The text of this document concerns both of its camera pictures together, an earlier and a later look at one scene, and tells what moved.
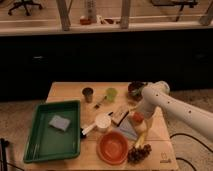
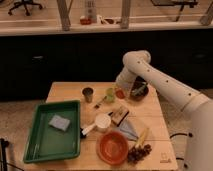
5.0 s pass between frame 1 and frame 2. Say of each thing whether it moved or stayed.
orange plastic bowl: stayed
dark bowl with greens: stayed
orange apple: moved
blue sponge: stayed
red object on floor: stayed
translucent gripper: moved
